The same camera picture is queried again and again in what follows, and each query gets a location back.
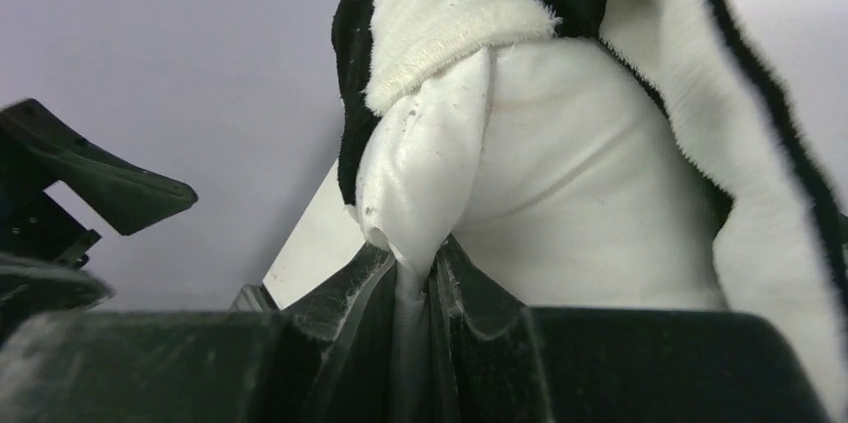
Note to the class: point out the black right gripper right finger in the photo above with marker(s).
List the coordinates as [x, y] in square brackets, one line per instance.
[496, 359]

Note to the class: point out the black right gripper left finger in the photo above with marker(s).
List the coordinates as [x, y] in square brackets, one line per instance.
[322, 359]

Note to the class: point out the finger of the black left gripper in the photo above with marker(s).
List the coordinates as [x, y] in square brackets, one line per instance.
[126, 196]
[30, 287]

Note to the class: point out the white pillow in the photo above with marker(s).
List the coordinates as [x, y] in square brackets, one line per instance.
[558, 176]

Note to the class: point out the black white striped pillowcase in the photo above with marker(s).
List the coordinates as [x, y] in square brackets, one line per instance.
[776, 253]

